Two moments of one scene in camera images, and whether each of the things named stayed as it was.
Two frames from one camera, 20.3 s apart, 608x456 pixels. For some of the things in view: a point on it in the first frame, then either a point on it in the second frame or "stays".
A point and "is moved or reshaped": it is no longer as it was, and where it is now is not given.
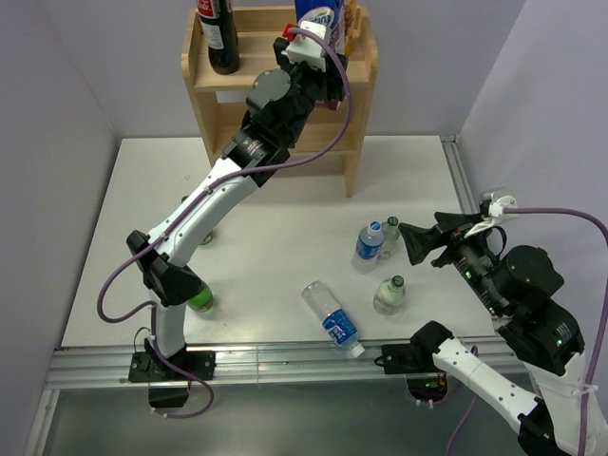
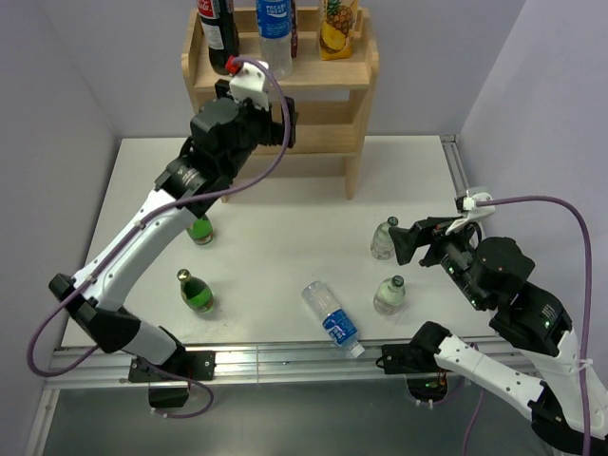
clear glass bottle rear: [390, 238] stays
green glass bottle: [202, 301] stays
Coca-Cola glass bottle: [218, 24] stays
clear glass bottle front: [389, 294] stays
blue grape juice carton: [331, 13] is moved or reshaped
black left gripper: [331, 86] -> [274, 131]
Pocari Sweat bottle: [337, 322] stays
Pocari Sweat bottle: [368, 247] -> [275, 26]
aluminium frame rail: [70, 368] stays
